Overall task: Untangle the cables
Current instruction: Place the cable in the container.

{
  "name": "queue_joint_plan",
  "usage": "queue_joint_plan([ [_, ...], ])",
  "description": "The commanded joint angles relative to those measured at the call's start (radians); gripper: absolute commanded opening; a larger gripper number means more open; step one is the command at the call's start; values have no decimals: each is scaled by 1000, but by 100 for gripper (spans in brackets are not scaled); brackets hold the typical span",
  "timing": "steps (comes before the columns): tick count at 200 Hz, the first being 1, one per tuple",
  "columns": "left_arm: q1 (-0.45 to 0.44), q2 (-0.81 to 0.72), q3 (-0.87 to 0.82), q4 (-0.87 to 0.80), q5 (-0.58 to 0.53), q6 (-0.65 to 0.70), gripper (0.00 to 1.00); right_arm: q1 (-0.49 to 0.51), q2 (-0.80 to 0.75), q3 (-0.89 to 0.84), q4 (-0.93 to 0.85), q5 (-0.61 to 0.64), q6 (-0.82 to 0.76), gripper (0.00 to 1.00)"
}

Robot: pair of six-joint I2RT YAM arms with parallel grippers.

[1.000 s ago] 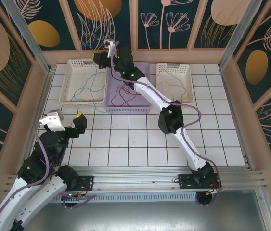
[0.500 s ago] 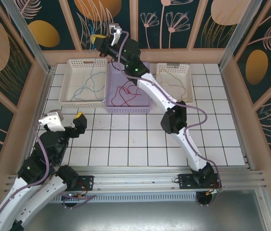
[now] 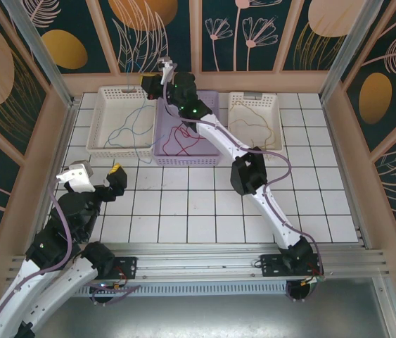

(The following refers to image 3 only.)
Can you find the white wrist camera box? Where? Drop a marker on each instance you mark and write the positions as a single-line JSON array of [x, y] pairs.
[[76, 179], [165, 72]]

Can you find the purple perforated basket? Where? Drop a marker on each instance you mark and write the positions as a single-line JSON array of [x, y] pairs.
[[197, 160]]

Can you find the aluminium side rail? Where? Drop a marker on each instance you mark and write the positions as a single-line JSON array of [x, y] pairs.
[[64, 141], [336, 141]]

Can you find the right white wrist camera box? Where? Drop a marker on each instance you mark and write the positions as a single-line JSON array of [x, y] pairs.
[[165, 72]]

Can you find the large white perforated basket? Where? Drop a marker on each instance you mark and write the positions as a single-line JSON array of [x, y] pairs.
[[113, 112]]

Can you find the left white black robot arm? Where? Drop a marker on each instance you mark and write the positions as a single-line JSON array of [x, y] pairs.
[[78, 278]]

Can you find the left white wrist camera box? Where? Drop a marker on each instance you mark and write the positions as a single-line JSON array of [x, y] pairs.
[[76, 179]]

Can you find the yellow power connector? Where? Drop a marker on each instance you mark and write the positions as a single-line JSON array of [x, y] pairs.
[[305, 282], [116, 287]]

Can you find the grey metal sheet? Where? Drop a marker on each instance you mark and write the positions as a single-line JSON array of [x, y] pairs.
[[197, 317]]

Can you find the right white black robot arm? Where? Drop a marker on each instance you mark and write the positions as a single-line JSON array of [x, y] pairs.
[[274, 218]]

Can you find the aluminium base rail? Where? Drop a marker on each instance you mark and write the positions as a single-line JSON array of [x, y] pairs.
[[197, 262]]

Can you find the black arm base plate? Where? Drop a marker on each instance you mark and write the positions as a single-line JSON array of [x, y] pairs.
[[127, 267], [271, 265]]

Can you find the aluminium frame post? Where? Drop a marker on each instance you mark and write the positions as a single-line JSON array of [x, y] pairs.
[[352, 53], [40, 53]]

